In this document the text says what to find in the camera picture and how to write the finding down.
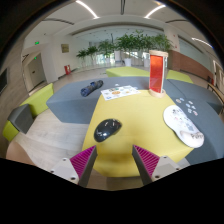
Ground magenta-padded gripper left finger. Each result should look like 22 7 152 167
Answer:
49 144 99 188

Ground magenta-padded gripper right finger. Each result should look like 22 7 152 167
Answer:
131 144 183 186

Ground black computer mouse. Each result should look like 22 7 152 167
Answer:
93 118 123 143

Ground white printed mouse pad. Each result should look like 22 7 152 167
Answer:
162 104 205 149

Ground grey upholstered bench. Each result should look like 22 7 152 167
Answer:
166 96 224 166
164 78 224 114
45 76 151 125

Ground group of small stickers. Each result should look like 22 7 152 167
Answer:
174 97 199 117

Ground dark grey seat block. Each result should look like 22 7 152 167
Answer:
7 103 35 135

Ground lime green upholstered bench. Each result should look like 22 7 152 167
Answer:
165 69 194 84
2 82 55 143
105 65 151 78

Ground white printed sticker sheet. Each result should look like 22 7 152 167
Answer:
100 85 141 101

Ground red panelled tower wooden ends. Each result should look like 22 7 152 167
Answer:
148 49 169 99

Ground wooden slatted bench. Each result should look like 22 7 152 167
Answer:
206 82 224 105

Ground beige door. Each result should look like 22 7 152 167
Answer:
26 53 47 90

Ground group of potted plants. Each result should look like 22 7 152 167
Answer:
75 30 174 68

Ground group of ceiling lights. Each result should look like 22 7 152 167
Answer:
74 0 214 49

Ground black wall screen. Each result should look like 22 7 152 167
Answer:
0 67 9 95

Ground framed wall picture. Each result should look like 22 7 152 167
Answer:
60 43 70 54

